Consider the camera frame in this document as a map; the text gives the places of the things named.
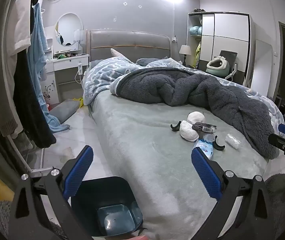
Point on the grey blue pillow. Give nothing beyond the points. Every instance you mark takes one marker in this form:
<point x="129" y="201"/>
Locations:
<point x="147" y="61"/>

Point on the blue patterned duvet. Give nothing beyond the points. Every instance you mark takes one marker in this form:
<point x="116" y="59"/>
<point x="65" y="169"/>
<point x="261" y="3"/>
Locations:
<point x="102" y="77"/>

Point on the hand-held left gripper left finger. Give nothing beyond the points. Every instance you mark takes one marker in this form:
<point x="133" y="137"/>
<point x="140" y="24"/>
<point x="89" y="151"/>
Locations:
<point x="78" y="172"/>

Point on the dark blue trash bin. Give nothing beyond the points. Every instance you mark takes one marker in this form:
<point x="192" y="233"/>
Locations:
<point x="92" y="192"/>

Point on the bedside lamp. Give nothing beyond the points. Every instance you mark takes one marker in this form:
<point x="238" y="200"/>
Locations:
<point x="184" y="50"/>

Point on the black office chair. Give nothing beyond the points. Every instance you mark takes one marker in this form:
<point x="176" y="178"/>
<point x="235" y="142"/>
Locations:
<point x="228" y="55"/>

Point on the white tissue ball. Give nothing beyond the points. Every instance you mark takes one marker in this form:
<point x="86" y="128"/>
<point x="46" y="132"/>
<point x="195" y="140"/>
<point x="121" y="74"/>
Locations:
<point x="188" y="131"/>
<point x="196" y="117"/>

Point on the black snack wrapper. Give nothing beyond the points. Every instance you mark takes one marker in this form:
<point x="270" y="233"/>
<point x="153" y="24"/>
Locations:
<point x="203" y="127"/>

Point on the small white packet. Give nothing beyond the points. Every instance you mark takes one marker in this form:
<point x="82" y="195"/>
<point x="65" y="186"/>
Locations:
<point x="232" y="141"/>

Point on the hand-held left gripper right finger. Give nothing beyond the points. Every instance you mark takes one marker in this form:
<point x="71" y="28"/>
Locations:
<point x="206" y="172"/>

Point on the round mirror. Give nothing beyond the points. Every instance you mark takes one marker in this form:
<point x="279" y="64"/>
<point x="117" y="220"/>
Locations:
<point x="68" y="30"/>

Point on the white hanging shirt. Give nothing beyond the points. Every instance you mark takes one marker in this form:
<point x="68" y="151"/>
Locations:
<point x="20" y="17"/>

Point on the pile of vanity clutter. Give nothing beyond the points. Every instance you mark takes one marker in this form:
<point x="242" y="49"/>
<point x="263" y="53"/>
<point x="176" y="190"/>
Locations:
<point x="65" y="55"/>

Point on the white wardrobe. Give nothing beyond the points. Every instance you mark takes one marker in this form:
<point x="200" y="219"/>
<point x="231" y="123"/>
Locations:
<point x="222" y="30"/>

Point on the black hanging garment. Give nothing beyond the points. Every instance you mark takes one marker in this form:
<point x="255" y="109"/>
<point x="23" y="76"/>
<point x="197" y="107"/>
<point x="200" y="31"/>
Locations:
<point x="30" y="100"/>

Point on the yellow green garment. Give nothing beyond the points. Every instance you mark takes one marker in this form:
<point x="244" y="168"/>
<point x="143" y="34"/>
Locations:
<point x="197" y="52"/>

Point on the light blue plush toy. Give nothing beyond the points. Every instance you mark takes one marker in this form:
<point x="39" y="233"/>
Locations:
<point x="195" y="30"/>

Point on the white pillow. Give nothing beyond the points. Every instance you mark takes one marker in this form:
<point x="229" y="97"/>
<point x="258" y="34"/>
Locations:
<point x="116" y="53"/>

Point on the black curved plastic hook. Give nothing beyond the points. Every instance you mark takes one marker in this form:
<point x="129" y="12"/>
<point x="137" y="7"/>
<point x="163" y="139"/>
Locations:
<point x="218" y="146"/>
<point x="175" y="128"/>

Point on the dark grey fleece blanket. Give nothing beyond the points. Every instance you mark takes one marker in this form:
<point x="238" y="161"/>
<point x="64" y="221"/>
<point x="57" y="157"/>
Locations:
<point x="157" y="85"/>

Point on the yellow cloth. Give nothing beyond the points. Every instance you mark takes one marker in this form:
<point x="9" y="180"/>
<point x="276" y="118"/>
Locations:
<point x="81" y="102"/>

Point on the white power strip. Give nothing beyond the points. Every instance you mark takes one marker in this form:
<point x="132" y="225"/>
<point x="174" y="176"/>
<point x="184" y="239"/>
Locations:
<point x="80" y="69"/>

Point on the crushed plastic water bottle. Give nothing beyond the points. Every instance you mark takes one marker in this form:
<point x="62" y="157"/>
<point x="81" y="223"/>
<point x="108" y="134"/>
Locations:
<point x="204" y="148"/>

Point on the white clothes rack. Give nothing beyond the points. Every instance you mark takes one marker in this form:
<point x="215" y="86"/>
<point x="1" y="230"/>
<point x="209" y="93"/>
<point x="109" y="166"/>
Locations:
<point x="20" y="155"/>

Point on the white vanity table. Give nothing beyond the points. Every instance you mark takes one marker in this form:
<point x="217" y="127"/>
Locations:
<point x="66" y="63"/>

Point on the grey floor cushion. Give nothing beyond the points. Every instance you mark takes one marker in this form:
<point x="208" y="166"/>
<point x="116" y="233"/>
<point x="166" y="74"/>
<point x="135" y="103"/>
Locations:
<point x="65" y="110"/>

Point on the grey upholstered bed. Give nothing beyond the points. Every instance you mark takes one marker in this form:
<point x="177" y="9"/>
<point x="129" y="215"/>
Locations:
<point x="142" y="150"/>

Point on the white green cat bed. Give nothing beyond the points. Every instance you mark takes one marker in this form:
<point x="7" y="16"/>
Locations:
<point x="216" y="66"/>

